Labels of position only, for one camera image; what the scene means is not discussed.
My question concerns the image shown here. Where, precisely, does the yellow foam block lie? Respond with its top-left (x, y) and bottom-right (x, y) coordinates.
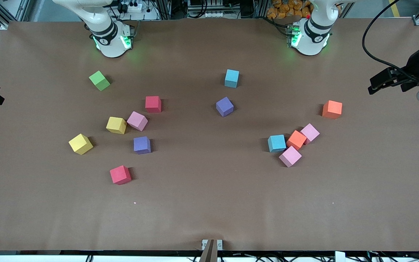
top-left (106, 116), bottom-right (127, 135)
top-left (68, 133), bottom-right (94, 155)

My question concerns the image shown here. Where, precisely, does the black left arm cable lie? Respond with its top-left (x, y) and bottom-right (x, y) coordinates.
top-left (362, 0), bottom-right (419, 86)

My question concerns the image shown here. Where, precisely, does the red foam block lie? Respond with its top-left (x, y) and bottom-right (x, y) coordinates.
top-left (145, 96), bottom-right (162, 113)
top-left (109, 165), bottom-right (132, 185)

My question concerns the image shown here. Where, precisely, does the paper table cover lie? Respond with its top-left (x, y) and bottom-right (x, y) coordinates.
top-left (0, 17), bottom-right (419, 252)

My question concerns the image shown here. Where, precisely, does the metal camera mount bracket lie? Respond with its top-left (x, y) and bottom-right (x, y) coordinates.
top-left (199, 239), bottom-right (224, 262)

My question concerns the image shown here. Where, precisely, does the orange foam block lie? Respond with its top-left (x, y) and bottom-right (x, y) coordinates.
top-left (322, 100), bottom-right (343, 120)
top-left (287, 130), bottom-right (307, 150)

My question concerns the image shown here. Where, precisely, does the pink foam block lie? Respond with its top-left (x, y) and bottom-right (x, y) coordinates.
top-left (279, 146), bottom-right (303, 168)
top-left (127, 111), bottom-right (148, 132)
top-left (300, 123), bottom-right (320, 145)

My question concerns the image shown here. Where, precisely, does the light blue foam block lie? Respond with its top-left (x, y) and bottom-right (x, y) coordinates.
top-left (224, 69), bottom-right (240, 88)
top-left (268, 134), bottom-right (287, 153)

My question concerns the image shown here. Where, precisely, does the bag of orange fruit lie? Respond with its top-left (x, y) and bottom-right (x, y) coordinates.
top-left (267, 0), bottom-right (314, 20)

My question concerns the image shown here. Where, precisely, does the purple foam block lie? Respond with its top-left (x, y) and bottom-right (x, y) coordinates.
top-left (216, 97), bottom-right (234, 118)
top-left (133, 136), bottom-right (151, 155)

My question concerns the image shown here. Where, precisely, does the green foam block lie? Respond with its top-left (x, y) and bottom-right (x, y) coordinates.
top-left (89, 71), bottom-right (111, 92)

